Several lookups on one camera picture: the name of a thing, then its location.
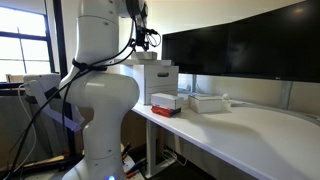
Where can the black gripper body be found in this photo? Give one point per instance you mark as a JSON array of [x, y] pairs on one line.
[[141, 38]]

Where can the small white box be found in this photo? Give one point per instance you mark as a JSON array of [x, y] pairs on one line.
[[144, 55]]

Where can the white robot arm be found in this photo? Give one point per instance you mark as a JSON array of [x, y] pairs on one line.
[[111, 96]]

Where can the white cardboard storage box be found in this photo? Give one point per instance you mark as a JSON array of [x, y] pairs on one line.
[[153, 79]]

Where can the red flat box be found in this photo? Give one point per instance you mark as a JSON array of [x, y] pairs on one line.
[[164, 111]]

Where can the square white box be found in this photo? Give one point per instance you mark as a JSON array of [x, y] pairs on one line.
[[205, 104]]

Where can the long white carton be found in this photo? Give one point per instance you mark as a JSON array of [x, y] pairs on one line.
[[167, 101]]

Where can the small white round object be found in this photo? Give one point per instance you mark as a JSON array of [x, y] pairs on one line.
[[225, 97]]

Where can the white desk leg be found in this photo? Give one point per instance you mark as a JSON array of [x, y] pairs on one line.
[[153, 167]]

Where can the large black monitor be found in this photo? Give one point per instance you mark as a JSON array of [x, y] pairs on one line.
[[282, 44]]

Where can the window frame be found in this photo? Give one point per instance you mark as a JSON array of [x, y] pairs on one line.
[[28, 38]]

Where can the white camera stand arm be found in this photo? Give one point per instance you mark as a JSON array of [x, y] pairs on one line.
[[41, 87]]

